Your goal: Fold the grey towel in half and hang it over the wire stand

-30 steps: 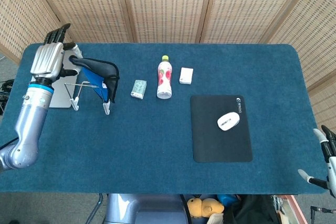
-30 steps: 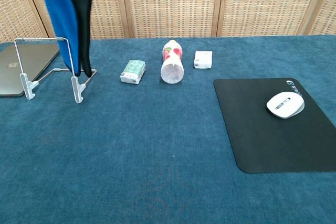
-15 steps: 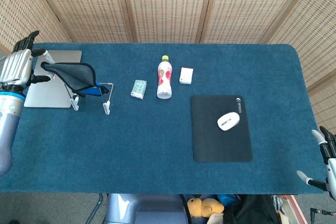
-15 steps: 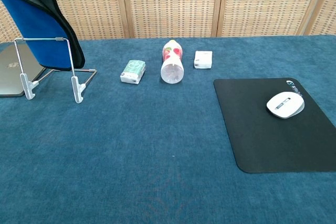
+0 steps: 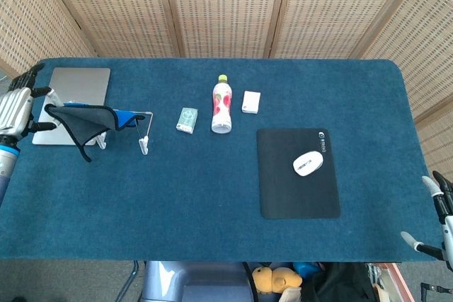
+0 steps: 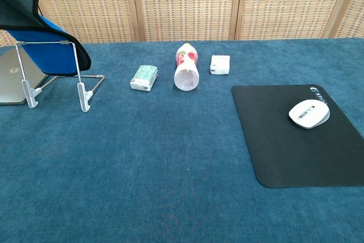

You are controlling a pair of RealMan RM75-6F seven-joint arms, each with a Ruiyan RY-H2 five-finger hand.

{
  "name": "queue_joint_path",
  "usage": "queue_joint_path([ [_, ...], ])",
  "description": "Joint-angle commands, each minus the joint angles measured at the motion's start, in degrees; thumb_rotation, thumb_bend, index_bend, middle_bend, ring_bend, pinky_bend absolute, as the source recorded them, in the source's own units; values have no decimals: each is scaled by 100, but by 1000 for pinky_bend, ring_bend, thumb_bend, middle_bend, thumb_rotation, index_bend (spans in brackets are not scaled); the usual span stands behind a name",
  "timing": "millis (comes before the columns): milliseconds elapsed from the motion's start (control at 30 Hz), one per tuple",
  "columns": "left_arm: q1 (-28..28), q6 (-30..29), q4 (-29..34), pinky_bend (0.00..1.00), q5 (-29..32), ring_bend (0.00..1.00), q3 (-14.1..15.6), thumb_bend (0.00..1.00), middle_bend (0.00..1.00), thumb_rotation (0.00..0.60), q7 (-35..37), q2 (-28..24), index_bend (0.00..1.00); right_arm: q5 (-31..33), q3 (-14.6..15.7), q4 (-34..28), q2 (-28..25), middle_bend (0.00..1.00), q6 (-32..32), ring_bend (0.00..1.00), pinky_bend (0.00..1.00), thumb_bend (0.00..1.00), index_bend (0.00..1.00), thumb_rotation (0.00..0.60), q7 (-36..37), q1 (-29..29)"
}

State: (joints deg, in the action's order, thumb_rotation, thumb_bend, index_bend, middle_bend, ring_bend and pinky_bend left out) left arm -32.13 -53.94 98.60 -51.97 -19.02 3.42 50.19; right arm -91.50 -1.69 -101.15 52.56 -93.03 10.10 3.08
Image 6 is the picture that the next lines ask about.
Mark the white computer mouse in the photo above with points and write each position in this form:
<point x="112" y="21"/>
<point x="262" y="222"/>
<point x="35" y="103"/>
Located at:
<point x="310" y="113"/>

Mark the silver laptop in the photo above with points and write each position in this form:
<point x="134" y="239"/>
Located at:
<point x="11" y="83"/>

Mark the green tissue pack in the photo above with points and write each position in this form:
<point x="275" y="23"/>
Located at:
<point x="143" y="78"/>

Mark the small white box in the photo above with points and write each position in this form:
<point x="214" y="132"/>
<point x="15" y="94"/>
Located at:
<point x="219" y="65"/>

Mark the pink drink bottle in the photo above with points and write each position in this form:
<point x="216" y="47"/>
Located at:
<point x="186" y="78"/>

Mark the black mouse pad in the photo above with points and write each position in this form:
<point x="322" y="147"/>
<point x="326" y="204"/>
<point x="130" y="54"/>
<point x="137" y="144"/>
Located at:
<point x="284" y="152"/>

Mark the bamboo folding screen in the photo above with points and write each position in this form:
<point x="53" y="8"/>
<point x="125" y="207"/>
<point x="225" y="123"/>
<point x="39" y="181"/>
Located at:
<point x="185" y="4"/>

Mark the grey and blue cloth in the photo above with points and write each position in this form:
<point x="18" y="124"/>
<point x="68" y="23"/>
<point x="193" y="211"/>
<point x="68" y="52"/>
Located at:
<point x="51" y="55"/>

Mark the blue table cloth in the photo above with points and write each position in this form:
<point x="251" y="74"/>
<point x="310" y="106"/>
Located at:
<point x="142" y="154"/>

